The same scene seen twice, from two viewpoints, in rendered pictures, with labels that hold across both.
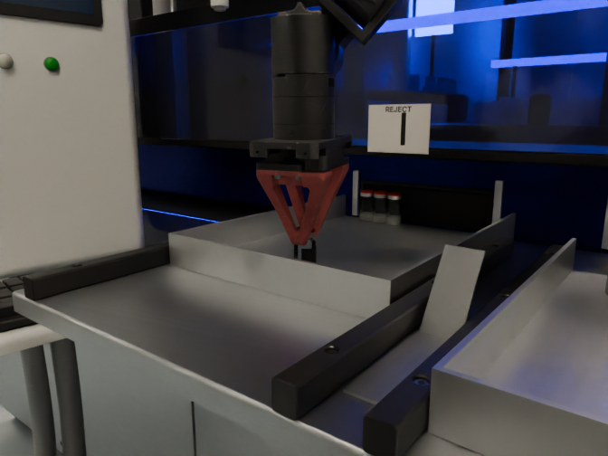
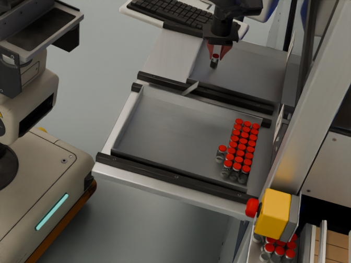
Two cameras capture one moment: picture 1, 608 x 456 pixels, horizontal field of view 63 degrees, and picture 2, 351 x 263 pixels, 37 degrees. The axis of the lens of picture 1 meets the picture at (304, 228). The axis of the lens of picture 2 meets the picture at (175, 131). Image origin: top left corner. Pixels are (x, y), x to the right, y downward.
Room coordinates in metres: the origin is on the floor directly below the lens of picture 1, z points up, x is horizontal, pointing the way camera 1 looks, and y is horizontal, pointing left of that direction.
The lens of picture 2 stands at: (-0.25, -1.07, 1.85)
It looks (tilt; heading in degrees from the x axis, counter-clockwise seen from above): 44 degrees down; 59
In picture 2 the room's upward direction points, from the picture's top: 11 degrees clockwise
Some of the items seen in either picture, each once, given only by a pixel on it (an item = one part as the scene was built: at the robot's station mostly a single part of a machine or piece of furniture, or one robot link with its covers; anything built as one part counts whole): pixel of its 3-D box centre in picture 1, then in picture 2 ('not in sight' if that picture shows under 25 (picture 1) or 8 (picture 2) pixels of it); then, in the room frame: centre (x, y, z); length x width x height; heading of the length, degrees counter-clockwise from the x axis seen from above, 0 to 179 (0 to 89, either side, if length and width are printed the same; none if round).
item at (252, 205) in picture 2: not in sight; (254, 208); (0.27, -0.58, 0.99); 0.04 x 0.04 x 0.04; 53
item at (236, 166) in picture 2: not in sight; (240, 150); (0.38, -0.35, 0.90); 0.18 x 0.02 x 0.05; 52
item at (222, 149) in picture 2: not in sight; (221, 154); (0.32, -0.35, 0.90); 0.02 x 0.02 x 0.05
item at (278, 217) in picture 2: not in sight; (276, 214); (0.30, -0.60, 1.00); 0.08 x 0.07 x 0.07; 143
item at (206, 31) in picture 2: (303, 118); (221, 25); (0.47, 0.00, 1.03); 0.10 x 0.07 x 0.07; 157
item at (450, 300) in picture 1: (422, 312); (172, 85); (0.30, -0.08, 0.91); 0.14 x 0.03 x 0.06; 142
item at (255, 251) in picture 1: (358, 236); (249, 71); (0.57, -0.06, 0.90); 0.34 x 0.26 x 0.04; 143
